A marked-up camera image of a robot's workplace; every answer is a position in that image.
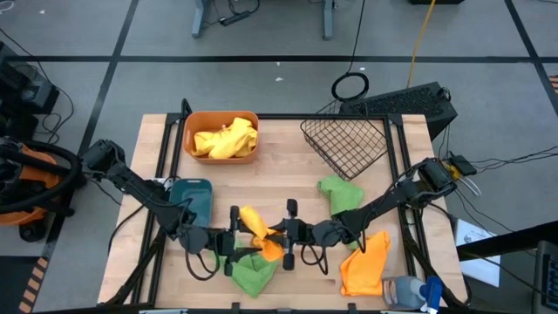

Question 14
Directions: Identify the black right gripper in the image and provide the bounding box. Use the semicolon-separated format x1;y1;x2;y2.
268;199;322;272

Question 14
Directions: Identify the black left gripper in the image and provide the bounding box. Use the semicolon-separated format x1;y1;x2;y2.
208;205;262;277

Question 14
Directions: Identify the orange microfiber towel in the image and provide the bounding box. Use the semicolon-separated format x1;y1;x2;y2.
238;204;287;263
339;229;392;297

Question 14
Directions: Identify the green microfiber towel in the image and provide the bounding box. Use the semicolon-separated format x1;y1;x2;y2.
316;174;365;252
217;250;280;300

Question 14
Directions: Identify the teal plastic basket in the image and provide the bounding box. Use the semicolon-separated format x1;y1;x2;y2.
167;177;214;230

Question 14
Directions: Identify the grey spray bottle blue trigger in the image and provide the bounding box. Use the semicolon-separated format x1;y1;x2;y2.
382;274;445;314

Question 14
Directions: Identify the orange plastic basket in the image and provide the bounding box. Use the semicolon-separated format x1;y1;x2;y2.
181;110;261;166

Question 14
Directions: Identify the black computer tower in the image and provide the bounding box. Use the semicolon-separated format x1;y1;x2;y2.
338;81;459;141

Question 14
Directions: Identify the white paper sheet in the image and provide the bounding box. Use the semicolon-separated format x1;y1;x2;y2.
453;217;502;288

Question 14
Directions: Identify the black power adapter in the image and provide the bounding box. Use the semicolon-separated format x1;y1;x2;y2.
448;154;479;177

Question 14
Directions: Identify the grey desk leg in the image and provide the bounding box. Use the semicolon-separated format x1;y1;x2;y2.
190;0;211;39
321;0;337;41

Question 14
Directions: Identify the black power strip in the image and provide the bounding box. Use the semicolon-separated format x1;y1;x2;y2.
217;10;253;27

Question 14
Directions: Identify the black beam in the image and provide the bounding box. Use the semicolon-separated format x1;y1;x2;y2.
455;220;558;263

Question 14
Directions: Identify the black equipment box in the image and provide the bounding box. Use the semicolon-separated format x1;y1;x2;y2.
0;41;61;140

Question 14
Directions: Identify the grey device with screen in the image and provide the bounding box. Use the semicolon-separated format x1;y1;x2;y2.
531;239;558;314

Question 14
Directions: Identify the black wire basket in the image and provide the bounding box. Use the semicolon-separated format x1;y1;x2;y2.
299;99;389;182

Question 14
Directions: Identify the black aluminium table frame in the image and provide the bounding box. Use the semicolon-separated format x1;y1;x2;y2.
104;98;473;314

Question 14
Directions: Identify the black hanging cable with coil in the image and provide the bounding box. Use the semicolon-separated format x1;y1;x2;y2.
330;0;371;104

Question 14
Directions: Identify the orange vacuum cleaner black hose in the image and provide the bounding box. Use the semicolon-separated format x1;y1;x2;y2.
0;136;86;243

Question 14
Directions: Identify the yellow hanging cable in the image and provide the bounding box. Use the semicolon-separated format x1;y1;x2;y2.
405;0;437;88

